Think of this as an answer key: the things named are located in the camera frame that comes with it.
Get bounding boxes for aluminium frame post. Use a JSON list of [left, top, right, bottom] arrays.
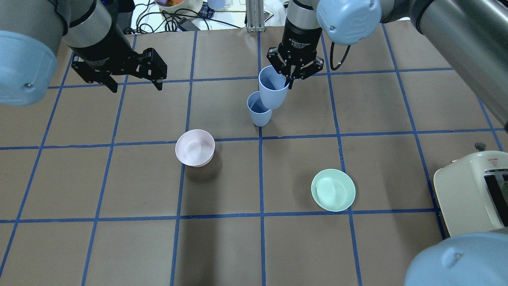
[[245, 0, 266, 33]]

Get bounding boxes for pink bowl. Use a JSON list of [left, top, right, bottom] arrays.
[[175, 129, 216, 167]]

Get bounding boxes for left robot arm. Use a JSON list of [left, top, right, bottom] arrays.
[[0, 0, 167, 106]]

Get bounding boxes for mint green bowl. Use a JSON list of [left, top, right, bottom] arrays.
[[311, 169, 357, 212]]

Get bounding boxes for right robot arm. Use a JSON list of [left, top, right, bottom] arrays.
[[267, 0, 507, 286]]

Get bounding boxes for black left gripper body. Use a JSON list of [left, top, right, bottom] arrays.
[[71, 40, 167, 84]]

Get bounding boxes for small remote control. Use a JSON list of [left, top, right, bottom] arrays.
[[263, 9, 275, 22]]

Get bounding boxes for cream white toaster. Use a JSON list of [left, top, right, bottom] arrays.
[[433, 151, 508, 237]]

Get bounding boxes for blue cup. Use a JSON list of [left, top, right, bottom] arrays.
[[258, 66, 289, 109], [246, 92, 273, 127]]

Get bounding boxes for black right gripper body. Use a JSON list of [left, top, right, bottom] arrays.
[[267, 26, 324, 80]]

